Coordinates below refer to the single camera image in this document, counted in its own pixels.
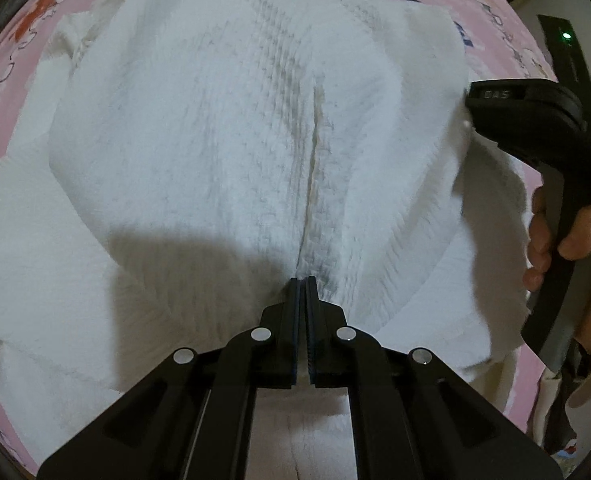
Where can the white zip hoodie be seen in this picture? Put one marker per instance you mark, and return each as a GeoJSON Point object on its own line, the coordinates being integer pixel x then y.
{"type": "Point", "coordinates": [200, 135]}

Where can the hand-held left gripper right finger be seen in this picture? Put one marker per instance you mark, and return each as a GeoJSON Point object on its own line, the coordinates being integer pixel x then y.
{"type": "Point", "coordinates": [320, 345]}

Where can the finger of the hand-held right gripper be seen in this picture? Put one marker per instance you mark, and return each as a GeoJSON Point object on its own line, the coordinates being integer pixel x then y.
{"type": "Point", "coordinates": [490, 97]}

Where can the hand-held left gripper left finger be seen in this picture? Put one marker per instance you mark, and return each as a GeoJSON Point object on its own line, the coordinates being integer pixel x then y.
{"type": "Point", "coordinates": [288, 340]}

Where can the pink printed blanket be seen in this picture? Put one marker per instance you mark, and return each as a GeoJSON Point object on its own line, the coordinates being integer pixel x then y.
{"type": "Point", "coordinates": [500, 60]}

